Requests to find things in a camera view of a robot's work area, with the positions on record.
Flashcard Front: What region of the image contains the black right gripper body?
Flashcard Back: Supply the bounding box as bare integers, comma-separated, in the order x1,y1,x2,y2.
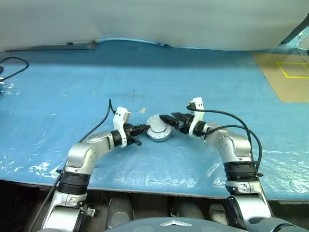
177,113,195,135

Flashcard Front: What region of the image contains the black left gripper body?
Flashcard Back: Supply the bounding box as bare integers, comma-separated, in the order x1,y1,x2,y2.
123,123,136,145

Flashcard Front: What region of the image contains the round ribbed motor lid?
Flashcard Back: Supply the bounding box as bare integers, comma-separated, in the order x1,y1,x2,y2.
147,114,171,139

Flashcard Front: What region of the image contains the dark rounded grey shape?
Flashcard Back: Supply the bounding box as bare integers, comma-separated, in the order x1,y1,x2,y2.
173,200,206,220
107,196,134,228

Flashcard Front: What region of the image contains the blue plastic table cover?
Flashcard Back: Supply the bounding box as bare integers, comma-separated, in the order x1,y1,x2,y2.
0,37,309,201

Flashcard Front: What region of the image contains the small grey connector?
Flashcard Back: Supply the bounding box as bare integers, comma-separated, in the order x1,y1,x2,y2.
85,206,97,218

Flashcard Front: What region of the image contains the grey robot torso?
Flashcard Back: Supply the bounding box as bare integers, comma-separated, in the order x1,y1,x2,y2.
103,216,248,232

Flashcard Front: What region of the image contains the white rounded shape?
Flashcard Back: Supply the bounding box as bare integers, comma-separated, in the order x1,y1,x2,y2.
208,203,228,225

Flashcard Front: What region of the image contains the grey power strip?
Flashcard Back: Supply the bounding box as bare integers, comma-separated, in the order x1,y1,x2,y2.
4,39,98,52

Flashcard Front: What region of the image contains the white backdrop sheet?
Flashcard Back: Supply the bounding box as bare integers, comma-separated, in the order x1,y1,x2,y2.
0,0,309,53

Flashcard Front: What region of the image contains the brown cardboard sheet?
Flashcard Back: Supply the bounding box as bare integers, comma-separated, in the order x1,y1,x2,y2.
252,53,309,103

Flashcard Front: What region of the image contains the yellow tape square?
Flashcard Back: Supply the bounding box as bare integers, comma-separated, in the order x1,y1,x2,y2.
276,61,309,79

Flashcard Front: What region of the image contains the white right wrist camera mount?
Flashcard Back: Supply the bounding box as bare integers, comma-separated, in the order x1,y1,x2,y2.
186,97,205,137

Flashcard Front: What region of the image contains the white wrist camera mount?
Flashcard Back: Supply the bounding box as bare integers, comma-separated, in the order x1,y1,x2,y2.
112,106,132,148
186,97,205,137

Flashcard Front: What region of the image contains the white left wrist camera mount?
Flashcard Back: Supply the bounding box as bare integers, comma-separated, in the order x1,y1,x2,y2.
112,106,132,148

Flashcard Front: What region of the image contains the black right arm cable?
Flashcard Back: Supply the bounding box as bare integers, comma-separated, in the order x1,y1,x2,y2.
186,104,264,178

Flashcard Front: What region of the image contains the thin black table cable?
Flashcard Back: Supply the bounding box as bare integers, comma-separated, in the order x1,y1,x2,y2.
0,57,29,82

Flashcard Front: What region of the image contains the black diagonal frame bar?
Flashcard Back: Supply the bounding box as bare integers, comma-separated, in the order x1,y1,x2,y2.
281,16,309,44

